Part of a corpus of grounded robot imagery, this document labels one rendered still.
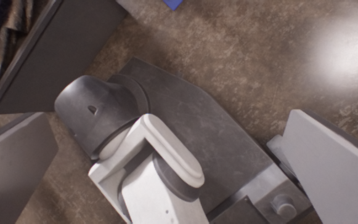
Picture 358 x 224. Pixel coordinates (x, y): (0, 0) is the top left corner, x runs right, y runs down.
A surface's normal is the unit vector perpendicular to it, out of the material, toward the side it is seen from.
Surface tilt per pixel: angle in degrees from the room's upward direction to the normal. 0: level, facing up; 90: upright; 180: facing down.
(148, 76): 0
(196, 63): 0
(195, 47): 0
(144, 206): 29
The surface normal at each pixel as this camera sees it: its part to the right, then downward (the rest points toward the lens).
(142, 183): -0.55, -0.33
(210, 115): -0.24, 0.06
